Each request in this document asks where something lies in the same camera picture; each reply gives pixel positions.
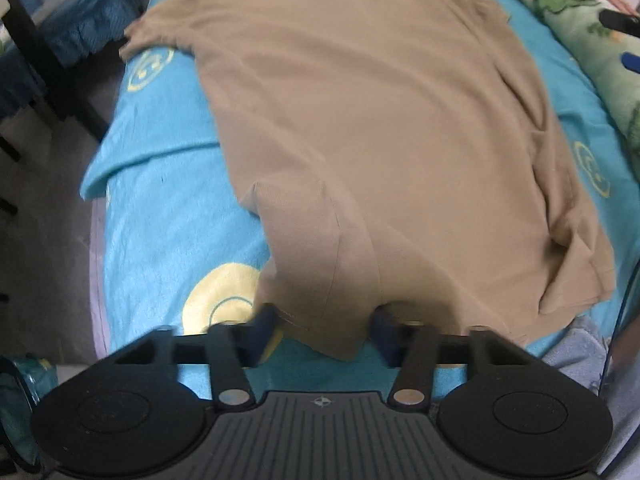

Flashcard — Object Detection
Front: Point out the teal transparent object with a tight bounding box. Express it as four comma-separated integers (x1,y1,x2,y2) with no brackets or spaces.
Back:
0,355,57,472

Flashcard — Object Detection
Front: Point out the black furniture frame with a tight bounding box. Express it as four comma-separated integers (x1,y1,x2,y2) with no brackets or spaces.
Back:
0,0,111,143

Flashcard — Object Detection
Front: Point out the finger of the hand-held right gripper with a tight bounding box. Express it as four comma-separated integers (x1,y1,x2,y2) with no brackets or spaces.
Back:
599,8,640,38

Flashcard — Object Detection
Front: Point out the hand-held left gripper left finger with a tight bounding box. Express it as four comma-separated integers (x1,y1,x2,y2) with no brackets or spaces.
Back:
102,302,287,409

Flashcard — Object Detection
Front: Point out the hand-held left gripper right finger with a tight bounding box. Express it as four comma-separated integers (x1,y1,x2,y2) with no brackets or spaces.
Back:
367,304,546,409

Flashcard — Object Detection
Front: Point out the blue smiley print bedsheet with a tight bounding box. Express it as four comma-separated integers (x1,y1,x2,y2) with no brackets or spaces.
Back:
80,0,640,403

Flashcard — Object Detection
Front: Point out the blue ruffled cloth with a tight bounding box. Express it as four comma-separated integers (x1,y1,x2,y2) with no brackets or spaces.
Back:
0,0,151,123

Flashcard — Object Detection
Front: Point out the light blue grey cloth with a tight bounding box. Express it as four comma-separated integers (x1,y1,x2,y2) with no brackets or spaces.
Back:
542,314,640,480

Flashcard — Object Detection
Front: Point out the green cartoon print blanket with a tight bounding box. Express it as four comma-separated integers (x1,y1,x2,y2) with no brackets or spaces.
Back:
460,0,640,186

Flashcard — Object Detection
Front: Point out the tan T-shirt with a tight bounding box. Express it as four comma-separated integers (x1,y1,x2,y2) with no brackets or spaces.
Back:
119,0,617,361

